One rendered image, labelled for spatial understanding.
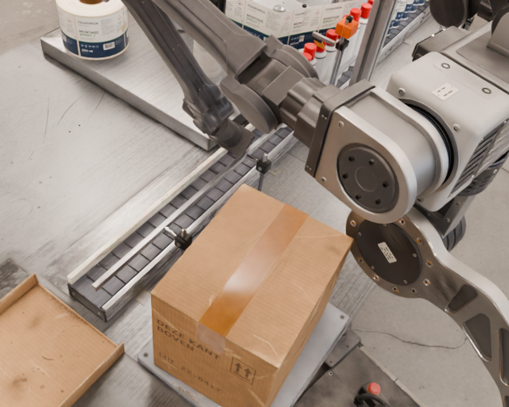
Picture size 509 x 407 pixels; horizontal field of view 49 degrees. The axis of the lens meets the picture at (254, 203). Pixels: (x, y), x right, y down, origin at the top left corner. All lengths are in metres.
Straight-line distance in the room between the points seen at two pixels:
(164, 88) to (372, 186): 1.09
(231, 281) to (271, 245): 0.11
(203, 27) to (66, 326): 0.70
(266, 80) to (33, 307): 0.75
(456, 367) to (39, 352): 1.60
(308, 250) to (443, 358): 1.40
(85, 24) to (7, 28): 1.94
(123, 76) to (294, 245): 0.91
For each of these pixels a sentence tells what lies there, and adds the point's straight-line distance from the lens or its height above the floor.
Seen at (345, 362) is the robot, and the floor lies 0.24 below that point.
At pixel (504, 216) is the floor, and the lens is 2.93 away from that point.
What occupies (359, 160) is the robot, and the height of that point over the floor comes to 1.47.
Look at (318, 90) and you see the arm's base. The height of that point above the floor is 1.49.
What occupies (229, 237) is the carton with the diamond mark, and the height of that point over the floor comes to 1.12.
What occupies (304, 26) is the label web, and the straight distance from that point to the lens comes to 1.79.
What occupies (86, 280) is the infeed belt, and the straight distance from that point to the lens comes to 1.24.
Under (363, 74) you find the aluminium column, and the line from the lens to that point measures 1.51.
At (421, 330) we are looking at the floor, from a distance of 2.36.
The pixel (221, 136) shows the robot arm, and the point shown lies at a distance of 1.26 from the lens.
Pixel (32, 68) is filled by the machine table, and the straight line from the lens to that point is 1.86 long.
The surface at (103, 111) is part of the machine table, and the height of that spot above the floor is 0.83.
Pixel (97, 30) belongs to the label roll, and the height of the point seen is 0.98.
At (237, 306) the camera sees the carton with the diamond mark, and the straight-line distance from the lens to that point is 0.91.
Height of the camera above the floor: 1.91
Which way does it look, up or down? 49 degrees down
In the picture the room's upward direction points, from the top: 10 degrees clockwise
